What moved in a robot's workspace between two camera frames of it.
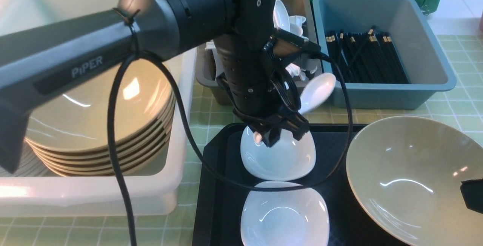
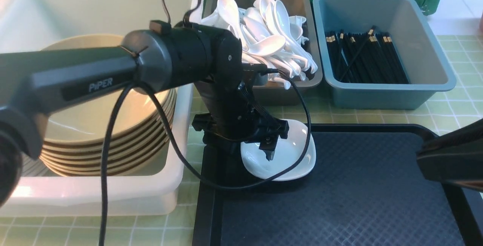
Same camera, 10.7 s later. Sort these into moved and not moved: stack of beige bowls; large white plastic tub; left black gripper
Moved: left black gripper
Not moved: stack of beige bowls; large white plastic tub
